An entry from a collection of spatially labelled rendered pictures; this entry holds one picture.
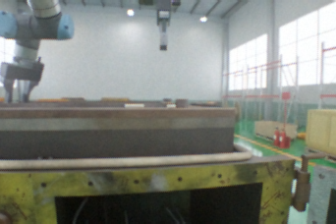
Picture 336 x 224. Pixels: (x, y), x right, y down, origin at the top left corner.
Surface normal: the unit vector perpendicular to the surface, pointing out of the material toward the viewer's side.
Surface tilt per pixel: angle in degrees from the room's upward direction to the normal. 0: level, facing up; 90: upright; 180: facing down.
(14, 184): 90
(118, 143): 90
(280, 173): 90
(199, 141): 90
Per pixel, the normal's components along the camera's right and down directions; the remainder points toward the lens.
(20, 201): 0.16, 0.08
